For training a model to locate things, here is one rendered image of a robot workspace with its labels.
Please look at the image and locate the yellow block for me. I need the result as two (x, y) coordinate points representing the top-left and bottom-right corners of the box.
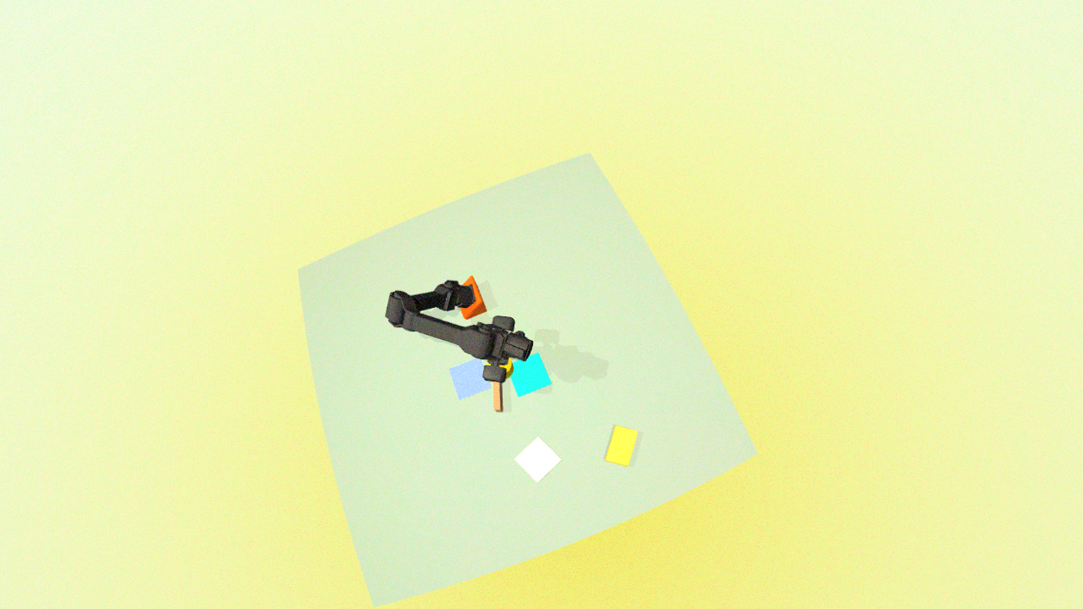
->
(605, 426), (638, 467)

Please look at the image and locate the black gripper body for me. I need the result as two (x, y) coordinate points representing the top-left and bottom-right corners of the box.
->
(482, 315), (516, 383)

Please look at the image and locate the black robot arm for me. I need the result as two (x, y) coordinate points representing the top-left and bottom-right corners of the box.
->
(384, 280), (533, 362)

